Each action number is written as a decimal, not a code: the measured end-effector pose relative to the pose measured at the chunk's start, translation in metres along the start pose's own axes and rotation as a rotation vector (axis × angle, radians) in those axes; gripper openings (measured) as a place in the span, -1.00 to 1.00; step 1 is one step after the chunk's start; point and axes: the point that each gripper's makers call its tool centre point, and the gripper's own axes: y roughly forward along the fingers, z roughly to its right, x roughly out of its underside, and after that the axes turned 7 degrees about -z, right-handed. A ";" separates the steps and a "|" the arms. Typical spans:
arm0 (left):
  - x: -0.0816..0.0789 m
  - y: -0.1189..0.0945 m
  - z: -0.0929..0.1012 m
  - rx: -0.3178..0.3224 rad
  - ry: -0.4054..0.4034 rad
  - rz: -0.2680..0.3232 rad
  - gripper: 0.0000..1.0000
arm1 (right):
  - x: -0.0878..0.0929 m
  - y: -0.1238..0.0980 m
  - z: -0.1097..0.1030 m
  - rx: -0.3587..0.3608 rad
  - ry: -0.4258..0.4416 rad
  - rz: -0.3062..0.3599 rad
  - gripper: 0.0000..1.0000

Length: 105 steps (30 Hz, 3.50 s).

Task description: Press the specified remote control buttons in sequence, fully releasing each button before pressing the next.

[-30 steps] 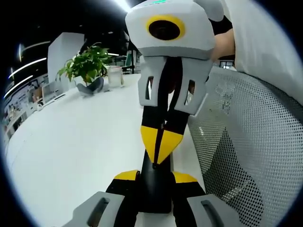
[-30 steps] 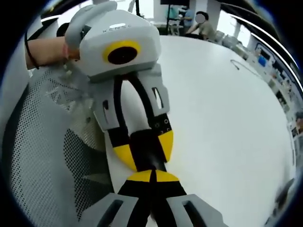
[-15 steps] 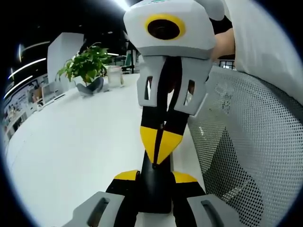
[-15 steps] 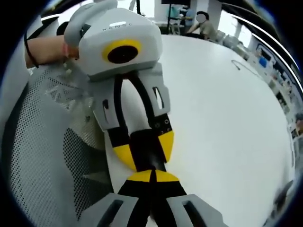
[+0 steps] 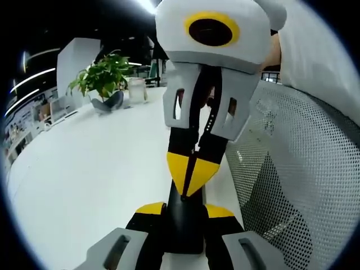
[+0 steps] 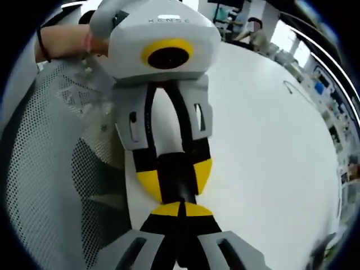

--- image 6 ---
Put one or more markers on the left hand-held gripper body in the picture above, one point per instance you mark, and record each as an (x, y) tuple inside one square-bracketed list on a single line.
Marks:
[(157, 31)]

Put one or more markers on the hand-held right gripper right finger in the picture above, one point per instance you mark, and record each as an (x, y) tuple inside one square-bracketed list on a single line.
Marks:
[(213, 242)]

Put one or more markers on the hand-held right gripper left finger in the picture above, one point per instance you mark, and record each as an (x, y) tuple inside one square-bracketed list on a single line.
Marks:
[(152, 242)]

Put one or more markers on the black remote control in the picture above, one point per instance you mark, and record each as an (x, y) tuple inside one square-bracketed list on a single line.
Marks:
[(175, 180)]

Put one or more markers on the person's left hand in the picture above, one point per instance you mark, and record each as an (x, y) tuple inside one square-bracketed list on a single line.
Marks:
[(99, 46)]

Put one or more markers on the potted green plant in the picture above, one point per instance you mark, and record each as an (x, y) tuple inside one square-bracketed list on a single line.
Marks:
[(323, 253)]

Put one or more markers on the blue box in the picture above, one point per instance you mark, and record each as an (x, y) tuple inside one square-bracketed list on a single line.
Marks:
[(319, 87)]

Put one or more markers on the long ceiling light strip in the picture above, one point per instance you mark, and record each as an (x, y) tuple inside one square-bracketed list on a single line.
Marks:
[(346, 73)]

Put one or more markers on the black wall screen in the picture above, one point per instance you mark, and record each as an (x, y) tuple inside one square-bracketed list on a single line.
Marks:
[(225, 2)]

